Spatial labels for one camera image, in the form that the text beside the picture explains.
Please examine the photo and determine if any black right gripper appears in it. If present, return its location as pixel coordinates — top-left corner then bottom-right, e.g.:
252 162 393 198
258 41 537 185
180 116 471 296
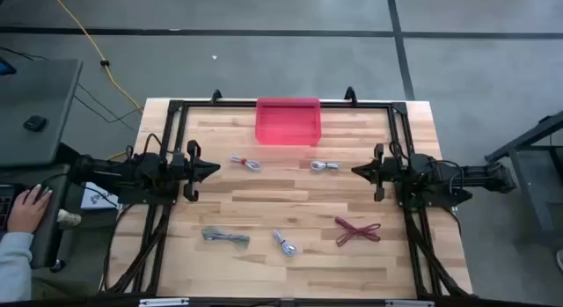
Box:
350 143 399 203

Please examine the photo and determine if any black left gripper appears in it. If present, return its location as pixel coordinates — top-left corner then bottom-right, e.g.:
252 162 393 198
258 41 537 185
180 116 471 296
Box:
169 139 222 203

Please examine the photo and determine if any white cable with red tie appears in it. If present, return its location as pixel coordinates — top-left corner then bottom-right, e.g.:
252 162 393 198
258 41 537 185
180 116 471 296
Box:
229 154 264 173

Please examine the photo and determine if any white USB cable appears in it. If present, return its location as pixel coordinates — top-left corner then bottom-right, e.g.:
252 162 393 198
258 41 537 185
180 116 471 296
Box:
310 159 340 173

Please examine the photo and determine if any red braided USB cable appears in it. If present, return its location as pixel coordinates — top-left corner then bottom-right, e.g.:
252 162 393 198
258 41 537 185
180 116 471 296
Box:
333 216 383 248

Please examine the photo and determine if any grey braided USB cable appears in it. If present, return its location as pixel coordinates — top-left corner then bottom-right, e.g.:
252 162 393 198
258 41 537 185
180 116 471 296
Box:
201 226 252 250

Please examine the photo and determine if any white cable with black tie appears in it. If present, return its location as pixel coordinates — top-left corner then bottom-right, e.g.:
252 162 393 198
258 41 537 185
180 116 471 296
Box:
272 229 299 259

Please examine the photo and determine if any person's forearm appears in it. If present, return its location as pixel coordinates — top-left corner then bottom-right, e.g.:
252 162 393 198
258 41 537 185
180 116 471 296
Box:
0 230 35 303

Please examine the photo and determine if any pink translucent plastic bin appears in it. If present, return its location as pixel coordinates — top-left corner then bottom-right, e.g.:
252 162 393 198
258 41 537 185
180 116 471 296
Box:
254 97 323 147

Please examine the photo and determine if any white paper sheet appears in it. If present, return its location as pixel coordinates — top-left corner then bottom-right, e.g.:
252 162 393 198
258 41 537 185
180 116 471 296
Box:
79 181 121 211

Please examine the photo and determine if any small whitish object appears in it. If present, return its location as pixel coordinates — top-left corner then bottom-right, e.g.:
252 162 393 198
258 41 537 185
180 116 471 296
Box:
55 208 84 230

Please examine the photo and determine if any dark metal cart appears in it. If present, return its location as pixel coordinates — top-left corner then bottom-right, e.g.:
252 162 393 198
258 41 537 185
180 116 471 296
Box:
484 109 563 249

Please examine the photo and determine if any black computer mouse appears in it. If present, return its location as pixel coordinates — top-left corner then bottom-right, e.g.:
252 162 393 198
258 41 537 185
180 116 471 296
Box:
22 114 48 133

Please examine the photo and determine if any person's hand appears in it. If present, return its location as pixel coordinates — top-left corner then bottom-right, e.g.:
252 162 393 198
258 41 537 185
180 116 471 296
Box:
5 183 54 235

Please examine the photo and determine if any grey desk top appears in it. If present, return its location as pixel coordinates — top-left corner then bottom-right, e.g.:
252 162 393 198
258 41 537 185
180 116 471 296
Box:
0 57 84 168

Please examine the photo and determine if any black keyboard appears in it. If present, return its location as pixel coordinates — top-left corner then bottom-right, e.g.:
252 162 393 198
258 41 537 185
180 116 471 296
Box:
0 183 19 232

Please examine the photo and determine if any blue object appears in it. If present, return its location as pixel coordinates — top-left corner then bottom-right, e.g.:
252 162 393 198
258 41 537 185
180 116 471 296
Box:
0 55 18 77

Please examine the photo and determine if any black aluminium table frame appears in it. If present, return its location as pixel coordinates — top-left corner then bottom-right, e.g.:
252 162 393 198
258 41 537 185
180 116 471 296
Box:
99 87 475 300

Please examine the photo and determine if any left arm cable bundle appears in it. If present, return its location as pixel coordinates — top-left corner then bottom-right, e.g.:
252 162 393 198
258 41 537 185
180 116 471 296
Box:
101 202 173 296

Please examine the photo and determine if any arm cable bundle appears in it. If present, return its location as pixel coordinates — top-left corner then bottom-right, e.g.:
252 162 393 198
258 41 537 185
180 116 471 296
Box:
401 206 472 298
101 202 173 296

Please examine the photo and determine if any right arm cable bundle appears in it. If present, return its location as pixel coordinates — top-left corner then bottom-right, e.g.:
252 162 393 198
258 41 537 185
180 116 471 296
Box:
401 206 472 298

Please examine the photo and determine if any thin black floor cable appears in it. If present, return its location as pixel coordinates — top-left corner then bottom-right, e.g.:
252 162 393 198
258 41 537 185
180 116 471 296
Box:
0 45 143 133

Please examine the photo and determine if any white metal bracket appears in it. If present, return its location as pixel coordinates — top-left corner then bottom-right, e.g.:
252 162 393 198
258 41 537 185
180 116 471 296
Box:
137 297 191 307
384 299 436 307

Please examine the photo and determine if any yellow floor cable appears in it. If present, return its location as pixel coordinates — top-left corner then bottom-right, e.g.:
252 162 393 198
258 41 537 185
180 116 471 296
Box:
47 0 144 162

